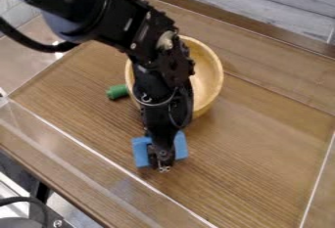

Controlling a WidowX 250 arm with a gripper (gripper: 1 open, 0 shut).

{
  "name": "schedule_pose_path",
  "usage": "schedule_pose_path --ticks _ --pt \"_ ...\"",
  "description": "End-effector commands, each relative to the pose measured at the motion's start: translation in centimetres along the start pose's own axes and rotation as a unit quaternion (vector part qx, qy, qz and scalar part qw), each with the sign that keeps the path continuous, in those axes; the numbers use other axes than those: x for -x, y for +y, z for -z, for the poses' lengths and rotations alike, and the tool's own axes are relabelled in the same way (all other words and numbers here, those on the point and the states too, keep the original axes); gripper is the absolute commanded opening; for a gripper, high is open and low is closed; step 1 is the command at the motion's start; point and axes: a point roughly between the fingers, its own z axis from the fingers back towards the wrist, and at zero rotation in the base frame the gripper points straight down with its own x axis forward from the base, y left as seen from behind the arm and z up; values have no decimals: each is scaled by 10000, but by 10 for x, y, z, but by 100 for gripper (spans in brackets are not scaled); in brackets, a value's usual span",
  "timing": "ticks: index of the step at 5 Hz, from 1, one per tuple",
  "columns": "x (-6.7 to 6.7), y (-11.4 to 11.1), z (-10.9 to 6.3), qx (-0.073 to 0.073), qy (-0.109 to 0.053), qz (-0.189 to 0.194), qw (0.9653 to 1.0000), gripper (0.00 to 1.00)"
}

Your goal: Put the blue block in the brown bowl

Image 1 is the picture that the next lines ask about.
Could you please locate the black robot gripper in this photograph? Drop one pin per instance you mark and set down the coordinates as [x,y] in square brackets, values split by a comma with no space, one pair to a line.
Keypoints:
[163,67]

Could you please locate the blue foam block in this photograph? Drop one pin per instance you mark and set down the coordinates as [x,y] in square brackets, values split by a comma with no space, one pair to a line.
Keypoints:
[140,152]

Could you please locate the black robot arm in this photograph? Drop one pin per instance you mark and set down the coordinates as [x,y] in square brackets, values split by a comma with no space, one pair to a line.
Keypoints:
[107,21]

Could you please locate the light wooden bowl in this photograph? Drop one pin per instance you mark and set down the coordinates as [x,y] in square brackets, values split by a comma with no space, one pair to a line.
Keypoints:
[207,80]

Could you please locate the small green cylinder toy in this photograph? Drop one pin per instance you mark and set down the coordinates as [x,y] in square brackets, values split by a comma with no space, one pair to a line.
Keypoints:
[116,92]

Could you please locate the black metal base plate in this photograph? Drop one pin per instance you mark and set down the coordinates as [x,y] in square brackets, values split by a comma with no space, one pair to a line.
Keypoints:
[47,216]

